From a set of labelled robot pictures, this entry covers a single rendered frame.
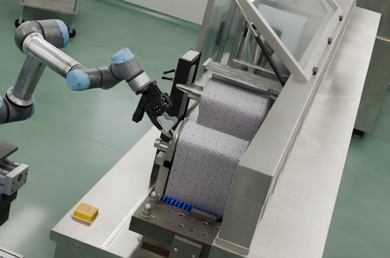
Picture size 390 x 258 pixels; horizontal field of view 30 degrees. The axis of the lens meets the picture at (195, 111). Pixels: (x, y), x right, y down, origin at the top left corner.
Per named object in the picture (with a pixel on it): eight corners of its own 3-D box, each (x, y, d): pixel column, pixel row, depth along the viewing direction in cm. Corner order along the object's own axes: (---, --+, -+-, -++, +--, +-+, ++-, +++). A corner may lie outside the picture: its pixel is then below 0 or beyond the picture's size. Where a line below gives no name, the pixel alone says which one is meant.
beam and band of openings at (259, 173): (342, 2, 448) (353, -34, 440) (355, 6, 447) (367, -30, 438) (214, 243, 170) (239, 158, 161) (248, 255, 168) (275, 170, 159)
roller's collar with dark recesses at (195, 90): (191, 94, 288) (194, 80, 285) (205, 100, 287) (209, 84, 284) (186, 100, 282) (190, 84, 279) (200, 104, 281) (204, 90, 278)
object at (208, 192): (162, 204, 268) (173, 161, 261) (221, 226, 264) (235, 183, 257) (161, 205, 267) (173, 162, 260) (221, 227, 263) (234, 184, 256)
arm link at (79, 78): (2, 17, 277) (82, 71, 250) (26, 15, 285) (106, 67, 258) (-2, 45, 282) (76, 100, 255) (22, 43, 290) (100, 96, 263)
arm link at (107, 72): (83, 73, 267) (100, 61, 260) (107, 71, 275) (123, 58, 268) (90, 93, 266) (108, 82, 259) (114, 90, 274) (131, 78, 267)
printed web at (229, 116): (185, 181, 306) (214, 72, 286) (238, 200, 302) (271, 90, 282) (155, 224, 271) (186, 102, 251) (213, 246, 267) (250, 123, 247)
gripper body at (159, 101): (168, 111, 258) (149, 83, 257) (150, 122, 262) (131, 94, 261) (175, 104, 265) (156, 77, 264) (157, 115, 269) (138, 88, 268)
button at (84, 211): (80, 207, 270) (82, 202, 269) (98, 213, 269) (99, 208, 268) (72, 215, 264) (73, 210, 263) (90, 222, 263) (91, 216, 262)
